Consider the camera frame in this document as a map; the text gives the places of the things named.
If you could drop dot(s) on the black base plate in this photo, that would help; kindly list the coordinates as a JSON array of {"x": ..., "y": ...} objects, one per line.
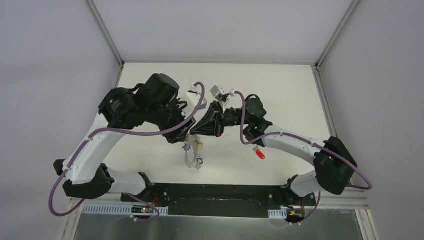
[{"x": 235, "y": 201}]

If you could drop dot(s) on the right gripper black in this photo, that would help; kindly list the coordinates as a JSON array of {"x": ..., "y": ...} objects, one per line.
[{"x": 212, "y": 123}]

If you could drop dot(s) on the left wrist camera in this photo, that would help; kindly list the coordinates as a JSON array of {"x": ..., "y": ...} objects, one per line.
[{"x": 192, "y": 98}]

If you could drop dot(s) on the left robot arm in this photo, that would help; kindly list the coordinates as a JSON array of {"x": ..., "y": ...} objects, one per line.
[{"x": 84, "y": 175}]

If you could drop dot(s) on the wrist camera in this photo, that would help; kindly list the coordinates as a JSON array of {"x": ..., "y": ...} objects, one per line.
[
  {"x": 221, "y": 96},
  {"x": 192, "y": 98}
]

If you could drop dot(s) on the keyring with keys bunch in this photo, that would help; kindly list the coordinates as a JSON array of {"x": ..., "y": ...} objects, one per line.
[{"x": 192, "y": 147}]

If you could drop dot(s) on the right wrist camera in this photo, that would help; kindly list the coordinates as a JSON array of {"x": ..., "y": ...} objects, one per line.
[{"x": 221, "y": 96}]

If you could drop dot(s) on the red tagged key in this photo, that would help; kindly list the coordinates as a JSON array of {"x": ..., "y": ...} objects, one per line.
[{"x": 259, "y": 153}]

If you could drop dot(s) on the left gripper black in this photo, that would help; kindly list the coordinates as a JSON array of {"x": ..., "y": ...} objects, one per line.
[{"x": 178, "y": 129}]

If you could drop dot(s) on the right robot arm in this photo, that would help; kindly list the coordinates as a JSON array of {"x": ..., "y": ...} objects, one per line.
[{"x": 333, "y": 164}]

